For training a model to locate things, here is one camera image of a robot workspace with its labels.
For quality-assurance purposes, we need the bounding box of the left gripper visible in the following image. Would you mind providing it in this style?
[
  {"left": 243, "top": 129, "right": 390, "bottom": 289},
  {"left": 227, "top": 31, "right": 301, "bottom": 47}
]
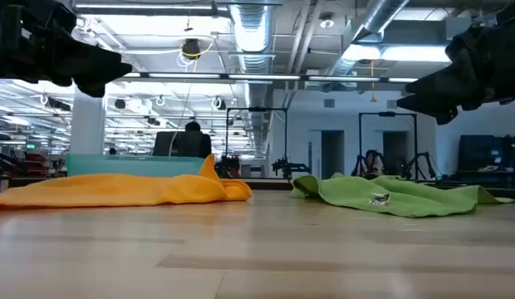
[{"left": 0, "top": 0, "right": 133, "bottom": 99}]

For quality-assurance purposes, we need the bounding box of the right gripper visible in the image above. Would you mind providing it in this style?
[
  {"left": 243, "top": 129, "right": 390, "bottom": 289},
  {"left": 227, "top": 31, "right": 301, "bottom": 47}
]
[{"left": 396, "top": 0, "right": 515, "bottom": 126}]

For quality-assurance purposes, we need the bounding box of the green microfiber towel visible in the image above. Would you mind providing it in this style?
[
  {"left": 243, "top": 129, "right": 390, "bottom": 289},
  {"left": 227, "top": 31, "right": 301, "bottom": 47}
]
[{"left": 290, "top": 173, "right": 515, "bottom": 219}]

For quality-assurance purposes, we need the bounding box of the orange microfiber towel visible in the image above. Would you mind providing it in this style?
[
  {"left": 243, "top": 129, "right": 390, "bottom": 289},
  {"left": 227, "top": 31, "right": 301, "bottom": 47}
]
[{"left": 0, "top": 154, "right": 253, "bottom": 209}]

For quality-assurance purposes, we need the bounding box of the teal translucent plastic basket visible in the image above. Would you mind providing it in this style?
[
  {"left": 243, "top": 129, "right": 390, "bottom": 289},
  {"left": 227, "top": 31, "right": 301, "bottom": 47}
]
[{"left": 66, "top": 154, "right": 207, "bottom": 179}]

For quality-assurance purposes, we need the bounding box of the white pillar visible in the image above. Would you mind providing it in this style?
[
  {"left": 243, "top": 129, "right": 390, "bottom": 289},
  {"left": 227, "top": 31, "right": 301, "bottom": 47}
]
[{"left": 69, "top": 85, "right": 106, "bottom": 156}]

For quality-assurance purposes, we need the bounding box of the dark screen workstation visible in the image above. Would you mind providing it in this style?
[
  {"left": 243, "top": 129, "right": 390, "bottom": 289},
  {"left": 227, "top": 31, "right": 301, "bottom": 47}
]
[{"left": 457, "top": 134, "right": 515, "bottom": 174}]

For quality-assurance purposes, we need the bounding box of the dark doorway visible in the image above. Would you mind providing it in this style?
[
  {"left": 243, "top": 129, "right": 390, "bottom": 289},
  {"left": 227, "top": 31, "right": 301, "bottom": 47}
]
[
  {"left": 382, "top": 130, "right": 409, "bottom": 171},
  {"left": 321, "top": 130, "right": 346, "bottom": 179}
]

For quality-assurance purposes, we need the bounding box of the black computer monitor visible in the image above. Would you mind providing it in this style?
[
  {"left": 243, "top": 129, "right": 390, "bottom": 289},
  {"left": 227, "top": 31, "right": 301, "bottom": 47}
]
[{"left": 152, "top": 130, "right": 205, "bottom": 158}]

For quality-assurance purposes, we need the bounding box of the standing person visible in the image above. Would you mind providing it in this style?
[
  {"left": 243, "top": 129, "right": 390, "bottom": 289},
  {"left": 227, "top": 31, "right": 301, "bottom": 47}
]
[{"left": 184, "top": 120, "right": 213, "bottom": 159}]

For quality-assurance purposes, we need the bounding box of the black metal gantry frame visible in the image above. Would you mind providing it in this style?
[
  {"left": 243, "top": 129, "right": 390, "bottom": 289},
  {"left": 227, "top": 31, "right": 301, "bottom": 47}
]
[
  {"left": 358, "top": 111, "right": 419, "bottom": 179},
  {"left": 225, "top": 106, "right": 289, "bottom": 178}
]

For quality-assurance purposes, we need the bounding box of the black ceiling camera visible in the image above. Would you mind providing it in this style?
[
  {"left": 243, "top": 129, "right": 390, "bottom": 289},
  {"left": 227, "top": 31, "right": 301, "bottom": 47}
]
[{"left": 181, "top": 37, "right": 202, "bottom": 60}]

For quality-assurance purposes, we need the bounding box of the silver ventilation duct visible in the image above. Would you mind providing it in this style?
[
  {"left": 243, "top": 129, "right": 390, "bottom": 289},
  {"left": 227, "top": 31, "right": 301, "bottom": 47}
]
[
  {"left": 323, "top": 0, "right": 411, "bottom": 84},
  {"left": 228, "top": 0, "right": 279, "bottom": 154}
]

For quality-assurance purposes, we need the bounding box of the rail with LED strips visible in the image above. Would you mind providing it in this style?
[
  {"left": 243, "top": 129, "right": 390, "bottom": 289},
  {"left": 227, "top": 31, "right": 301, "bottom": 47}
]
[{"left": 115, "top": 71, "right": 419, "bottom": 84}]

